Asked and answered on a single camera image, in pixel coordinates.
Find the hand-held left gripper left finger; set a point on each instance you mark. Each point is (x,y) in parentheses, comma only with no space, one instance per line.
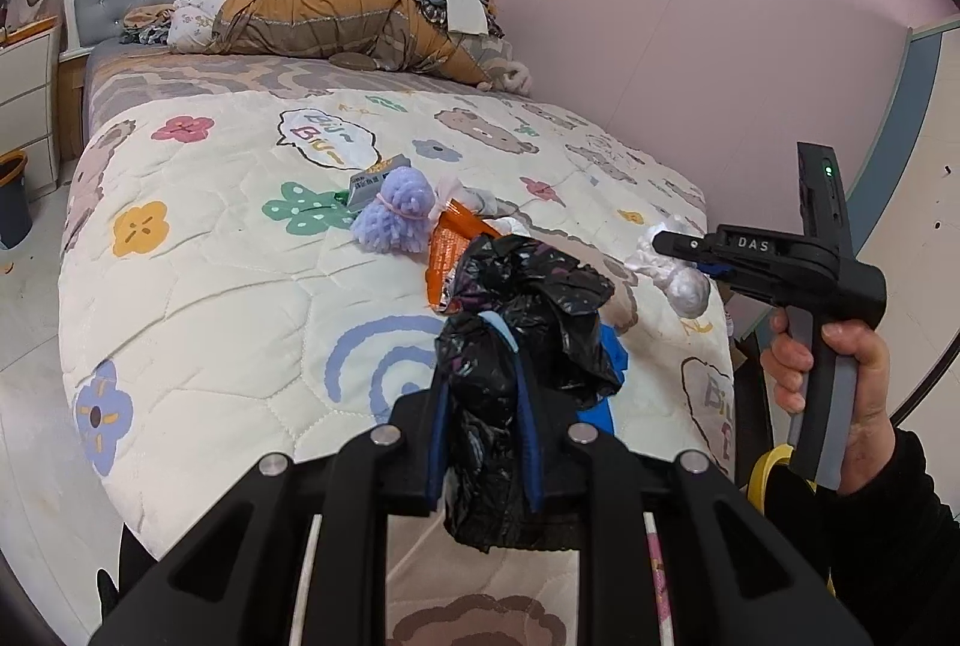
(437,451)

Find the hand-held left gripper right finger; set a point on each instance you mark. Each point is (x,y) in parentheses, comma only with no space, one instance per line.
(530,458)

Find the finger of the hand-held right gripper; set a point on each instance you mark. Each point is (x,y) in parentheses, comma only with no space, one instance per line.
(679,243)

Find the white plastic bag bundle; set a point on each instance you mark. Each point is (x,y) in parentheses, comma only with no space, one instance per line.
(686,293)

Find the black plastic garbage bag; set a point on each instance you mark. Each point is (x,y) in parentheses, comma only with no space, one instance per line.
(517,286)

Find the person's right forearm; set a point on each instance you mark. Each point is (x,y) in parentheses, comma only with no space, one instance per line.
(900,541)

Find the person's right hand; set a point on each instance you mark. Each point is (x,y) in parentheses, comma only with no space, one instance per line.
(870,391)

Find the blue plastic wrapper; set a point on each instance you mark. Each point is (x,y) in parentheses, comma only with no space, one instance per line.
(611,353)

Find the white blue wardrobe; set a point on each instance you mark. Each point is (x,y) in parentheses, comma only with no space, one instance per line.
(930,166)

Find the yellow tape roll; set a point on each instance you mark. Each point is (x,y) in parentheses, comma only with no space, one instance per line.
(766,457)

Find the white tissue bundle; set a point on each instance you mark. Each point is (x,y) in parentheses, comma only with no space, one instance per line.
(476,200)

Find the orange snack wrapper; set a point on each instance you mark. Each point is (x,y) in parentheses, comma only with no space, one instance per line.
(450,241)

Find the white fluffy plush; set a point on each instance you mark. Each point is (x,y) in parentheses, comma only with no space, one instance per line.
(514,76)

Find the purple fluffy ball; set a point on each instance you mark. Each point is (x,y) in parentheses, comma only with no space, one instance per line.
(394,211)

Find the printed bear quilt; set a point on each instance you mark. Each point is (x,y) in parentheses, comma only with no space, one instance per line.
(225,286)

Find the green grey packet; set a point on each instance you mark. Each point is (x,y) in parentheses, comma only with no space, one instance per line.
(371,181)

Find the brown orange comforter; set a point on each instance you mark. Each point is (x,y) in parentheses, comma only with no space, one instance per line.
(337,9)

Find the grey bin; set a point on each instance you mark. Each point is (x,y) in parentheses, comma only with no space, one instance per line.
(11,203)

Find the floral pillow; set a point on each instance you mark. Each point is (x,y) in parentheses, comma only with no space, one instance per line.
(199,20)

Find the dark patterned cloth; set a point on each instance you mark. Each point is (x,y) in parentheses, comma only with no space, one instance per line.
(146,30)

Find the white nightstand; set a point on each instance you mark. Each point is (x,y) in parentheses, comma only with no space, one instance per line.
(30,91)

